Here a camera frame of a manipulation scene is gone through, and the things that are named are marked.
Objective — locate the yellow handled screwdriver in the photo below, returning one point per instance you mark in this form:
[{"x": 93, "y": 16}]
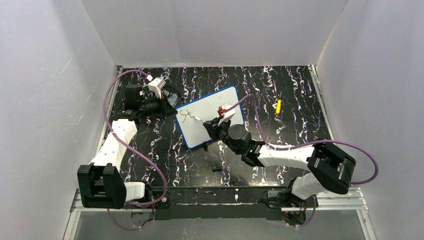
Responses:
[{"x": 278, "y": 106}]

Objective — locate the clear plastic parts box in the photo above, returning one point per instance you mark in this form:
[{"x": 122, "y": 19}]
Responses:
[{"x": 173, "y": 97}]

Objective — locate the aluminium frame rail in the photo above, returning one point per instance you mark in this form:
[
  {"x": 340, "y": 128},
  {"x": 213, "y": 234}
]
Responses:
[{"x": 223, "y": 213}]

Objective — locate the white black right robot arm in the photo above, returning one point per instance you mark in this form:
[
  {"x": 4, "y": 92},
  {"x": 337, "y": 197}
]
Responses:
[{"x": 329, "y": 167}]

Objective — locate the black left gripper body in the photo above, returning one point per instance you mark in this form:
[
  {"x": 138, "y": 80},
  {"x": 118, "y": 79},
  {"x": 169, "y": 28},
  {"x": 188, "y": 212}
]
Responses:
[{"x": 167, "y": 105}]

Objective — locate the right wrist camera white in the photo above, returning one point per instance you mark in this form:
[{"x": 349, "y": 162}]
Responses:
[{"x": 225, "y": 114}]

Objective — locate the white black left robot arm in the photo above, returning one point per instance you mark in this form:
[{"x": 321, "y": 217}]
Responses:
[{"x": 100, "y": 182}]

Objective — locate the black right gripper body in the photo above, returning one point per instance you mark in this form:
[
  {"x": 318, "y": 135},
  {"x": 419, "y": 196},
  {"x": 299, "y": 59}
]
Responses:
[{"x": 212, "y": 125}]

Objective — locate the blue framed whiteboard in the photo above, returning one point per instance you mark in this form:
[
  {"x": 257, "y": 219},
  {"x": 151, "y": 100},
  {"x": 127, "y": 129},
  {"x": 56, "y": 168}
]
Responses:
[{"x": 206, "y": 108}]

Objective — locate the white marker pen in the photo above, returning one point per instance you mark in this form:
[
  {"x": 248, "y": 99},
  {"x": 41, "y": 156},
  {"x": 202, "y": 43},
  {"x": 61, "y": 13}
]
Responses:
[{"x": 198, "y": 119}]

